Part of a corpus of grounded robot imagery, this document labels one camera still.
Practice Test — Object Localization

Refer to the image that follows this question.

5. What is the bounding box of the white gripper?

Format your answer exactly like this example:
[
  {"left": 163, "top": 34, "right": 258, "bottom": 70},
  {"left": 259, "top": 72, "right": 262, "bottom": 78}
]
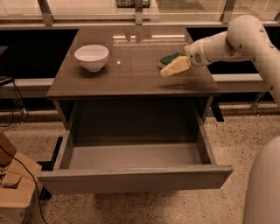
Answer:
[{"left": 160, "top": 38, "right": 210, "bottom": 77}]

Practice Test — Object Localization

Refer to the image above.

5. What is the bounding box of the green and yellow sponge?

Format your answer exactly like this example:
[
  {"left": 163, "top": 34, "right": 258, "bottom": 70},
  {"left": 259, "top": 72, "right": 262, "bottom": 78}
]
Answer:
[{"left": 157, "top": 52, "right": 182, "bottom": 68}]

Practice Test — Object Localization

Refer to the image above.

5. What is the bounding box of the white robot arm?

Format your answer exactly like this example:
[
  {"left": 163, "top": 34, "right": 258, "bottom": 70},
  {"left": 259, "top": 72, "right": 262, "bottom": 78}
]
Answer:
[{"left": 160, "top": 15, "right": 280, "bottom": 224}]

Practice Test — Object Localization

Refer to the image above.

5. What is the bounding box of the grey cabinet with glossy top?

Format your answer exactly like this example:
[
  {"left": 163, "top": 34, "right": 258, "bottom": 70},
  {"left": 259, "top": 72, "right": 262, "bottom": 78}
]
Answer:
[{"left": 47, "top": 25, "right": 220, "bottom": 125}]

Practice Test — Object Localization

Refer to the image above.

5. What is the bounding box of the open grey top drawer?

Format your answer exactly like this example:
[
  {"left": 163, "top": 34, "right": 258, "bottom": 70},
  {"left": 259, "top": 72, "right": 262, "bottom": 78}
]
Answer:
[{"left": 38, "top": 98, "right": 233, "bottom": 194}]

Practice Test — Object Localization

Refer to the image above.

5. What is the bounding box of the black cabinet foot right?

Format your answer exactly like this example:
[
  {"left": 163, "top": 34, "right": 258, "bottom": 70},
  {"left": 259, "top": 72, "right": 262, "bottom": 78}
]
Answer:
[{"left": 211, "top": 98, "right": 224, "bottom": 122}]

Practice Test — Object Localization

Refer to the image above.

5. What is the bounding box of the black cabinet foot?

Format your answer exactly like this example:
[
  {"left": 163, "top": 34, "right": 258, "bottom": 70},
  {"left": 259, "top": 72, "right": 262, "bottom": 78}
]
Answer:
[
  {"left": 38, "top": 136, "right": 63, "bottom": 200},
  {"left": 211, "top": 98, "right": 224, "bottom": 122}
]

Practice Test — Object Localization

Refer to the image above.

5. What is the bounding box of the white ceramic bowl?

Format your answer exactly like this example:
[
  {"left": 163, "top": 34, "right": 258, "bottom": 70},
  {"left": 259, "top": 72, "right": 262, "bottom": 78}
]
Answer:
[{"left": 74, "top": 45, "right": 109, "bottom": 72}]

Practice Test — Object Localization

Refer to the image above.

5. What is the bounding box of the black cabinet foot left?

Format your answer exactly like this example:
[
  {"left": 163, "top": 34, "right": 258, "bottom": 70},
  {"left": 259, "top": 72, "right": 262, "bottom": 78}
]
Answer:
[{"left": 38, "top": 136, "right": 63, "bottom": 200}]

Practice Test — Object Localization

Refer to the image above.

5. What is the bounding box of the cardboard box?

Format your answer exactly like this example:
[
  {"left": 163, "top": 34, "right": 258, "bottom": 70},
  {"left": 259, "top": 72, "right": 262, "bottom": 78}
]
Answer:
[{"left": 0, "top": 132, "right": 41, "bottom": 224}]

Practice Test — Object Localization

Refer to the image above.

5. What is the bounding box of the metal railing post right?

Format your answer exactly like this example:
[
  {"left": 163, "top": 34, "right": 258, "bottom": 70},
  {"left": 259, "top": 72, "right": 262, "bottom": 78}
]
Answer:
[{"left": 220, "top": 0, "right": 236, "bottom": 24}]

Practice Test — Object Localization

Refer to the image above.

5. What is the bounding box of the metal railing post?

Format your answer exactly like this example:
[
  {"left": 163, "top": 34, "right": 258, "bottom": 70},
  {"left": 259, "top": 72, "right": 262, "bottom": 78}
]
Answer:
[
  {"left": 220, "top": 0, "right": 236, "bottom": 24},
  {"left": 135, "top": 0, "right": 143, "bottom": 25},
  {"left": 38, "top": 0, "right": 54, "bottom": 26}
]

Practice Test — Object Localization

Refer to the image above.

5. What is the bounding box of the metal railing post middle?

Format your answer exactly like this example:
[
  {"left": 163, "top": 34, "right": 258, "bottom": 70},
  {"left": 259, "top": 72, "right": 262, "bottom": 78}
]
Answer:
[{"left": 135, "top": 0, "right": 143, "bottom": 25}]

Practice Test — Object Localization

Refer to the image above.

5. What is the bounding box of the wire basket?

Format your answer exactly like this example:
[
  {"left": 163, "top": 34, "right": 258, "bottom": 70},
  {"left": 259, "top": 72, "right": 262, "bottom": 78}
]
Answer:
[{"left": 115, "top": 0, "right": 151, "bottom": 8}]

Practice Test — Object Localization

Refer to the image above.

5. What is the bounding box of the metal railing post left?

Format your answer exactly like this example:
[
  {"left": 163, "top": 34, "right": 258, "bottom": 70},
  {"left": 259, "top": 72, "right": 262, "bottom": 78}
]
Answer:
[{"left": 38, "top": 0, "right": 54, "bottom": 26}]

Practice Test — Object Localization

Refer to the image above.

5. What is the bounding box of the black cable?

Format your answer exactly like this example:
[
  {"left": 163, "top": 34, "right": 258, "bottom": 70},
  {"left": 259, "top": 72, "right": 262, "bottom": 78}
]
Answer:
[{"left": 0, "top": 143, "right": 48, "bottom": 224}]

